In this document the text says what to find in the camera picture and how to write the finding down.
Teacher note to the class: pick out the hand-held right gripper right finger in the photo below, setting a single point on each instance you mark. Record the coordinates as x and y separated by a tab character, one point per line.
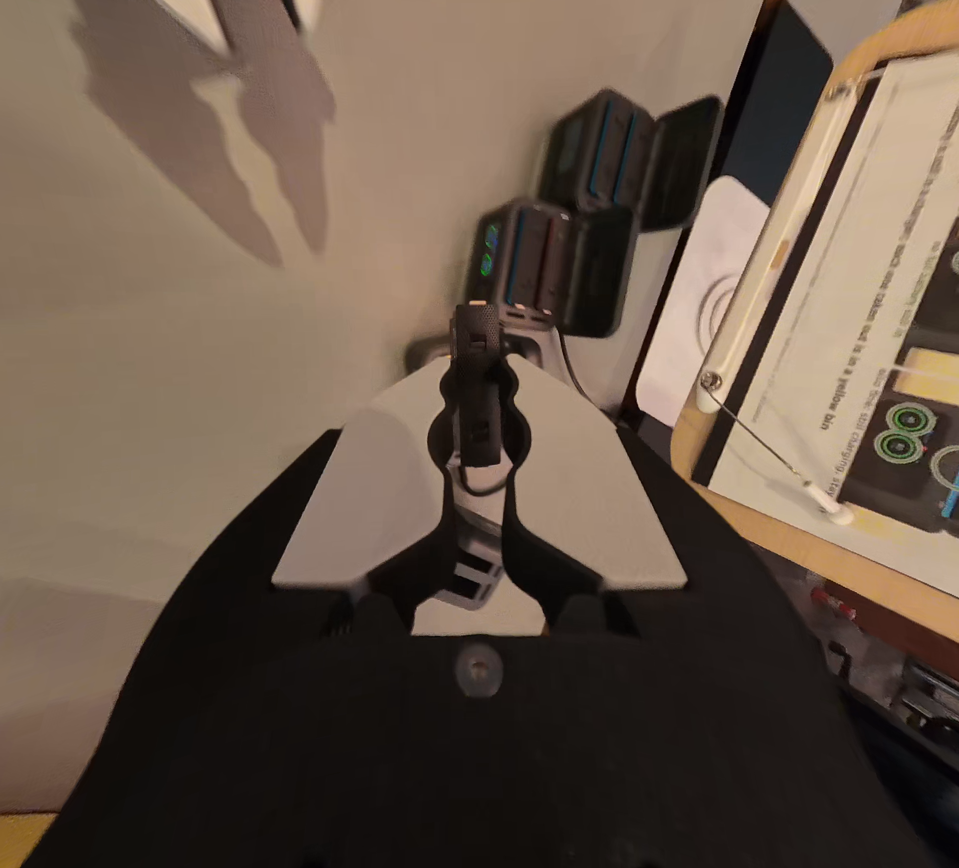
600	509

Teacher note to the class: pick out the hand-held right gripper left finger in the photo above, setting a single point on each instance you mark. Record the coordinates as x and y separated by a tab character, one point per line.
360	509

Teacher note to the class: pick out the black battery charger case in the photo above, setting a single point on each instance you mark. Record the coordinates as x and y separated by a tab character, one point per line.
528	347
682	164
600	269

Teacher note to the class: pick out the black battery orange stripe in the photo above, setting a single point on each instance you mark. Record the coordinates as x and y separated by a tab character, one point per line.
558	269
477	359

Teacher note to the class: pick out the black battery blue stripe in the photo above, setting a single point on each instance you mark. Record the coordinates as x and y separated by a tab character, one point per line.
600	157
525	269

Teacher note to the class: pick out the white base mat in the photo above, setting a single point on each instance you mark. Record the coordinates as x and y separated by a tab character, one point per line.
675	359

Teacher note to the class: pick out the white clip bar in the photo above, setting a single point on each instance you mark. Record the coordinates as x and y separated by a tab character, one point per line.
779	246

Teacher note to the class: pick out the wooden instruction board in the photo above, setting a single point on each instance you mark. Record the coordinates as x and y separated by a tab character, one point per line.
884	284

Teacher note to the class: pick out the dark flat mat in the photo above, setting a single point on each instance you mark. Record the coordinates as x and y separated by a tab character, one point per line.
779	104

